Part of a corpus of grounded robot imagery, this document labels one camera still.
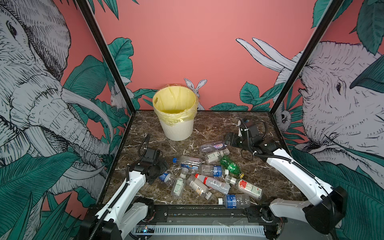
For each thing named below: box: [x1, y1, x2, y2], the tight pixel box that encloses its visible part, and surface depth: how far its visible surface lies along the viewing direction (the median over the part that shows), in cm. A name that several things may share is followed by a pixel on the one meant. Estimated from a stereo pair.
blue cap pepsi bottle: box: [158, 171, 171, 183], surface depth 84 cm
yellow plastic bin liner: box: [152, 84, 199, 126], surface depth 95 cm
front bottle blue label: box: [218, 194, 251, 209], surface depth 75 cm
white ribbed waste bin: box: [152, 85, 199, 141], surface depth 97 cm
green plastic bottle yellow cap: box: [220, 155, 245, 179], surface depth 88 cm
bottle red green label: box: [224, 175, 263, 200], surface depth 80 cm
